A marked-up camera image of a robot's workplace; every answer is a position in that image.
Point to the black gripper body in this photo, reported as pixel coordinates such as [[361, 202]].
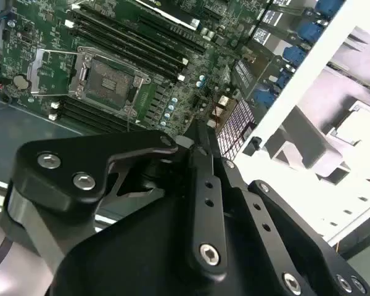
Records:
[[135, 262]]

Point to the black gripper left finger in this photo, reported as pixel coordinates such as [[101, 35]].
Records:
[[58, 172]]

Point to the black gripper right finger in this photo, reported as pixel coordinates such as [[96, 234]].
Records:
[[265, 216]]

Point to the metal locking lever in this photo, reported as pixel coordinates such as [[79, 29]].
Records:
[[128, 123]]

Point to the metal socket cover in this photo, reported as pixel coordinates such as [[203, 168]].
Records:
[[34, 72]]

